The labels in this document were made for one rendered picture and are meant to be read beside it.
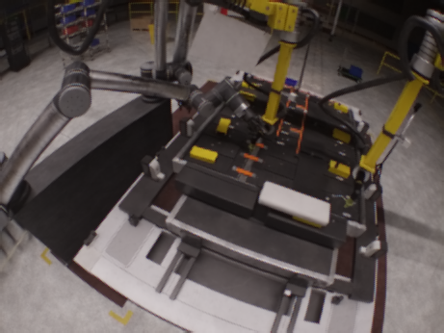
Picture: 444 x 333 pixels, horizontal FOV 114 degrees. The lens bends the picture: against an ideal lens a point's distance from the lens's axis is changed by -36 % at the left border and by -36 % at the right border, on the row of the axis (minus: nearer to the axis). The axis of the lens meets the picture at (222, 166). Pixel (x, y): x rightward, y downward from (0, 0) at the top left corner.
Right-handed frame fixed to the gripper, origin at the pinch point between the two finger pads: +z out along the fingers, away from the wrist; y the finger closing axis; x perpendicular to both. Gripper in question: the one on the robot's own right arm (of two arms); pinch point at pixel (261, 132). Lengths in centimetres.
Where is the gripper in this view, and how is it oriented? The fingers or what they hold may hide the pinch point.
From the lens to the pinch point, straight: 132.1
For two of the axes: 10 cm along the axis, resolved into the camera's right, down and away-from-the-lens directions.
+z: 6.4, 7.7, 0.4
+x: -6.1, 5.4, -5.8
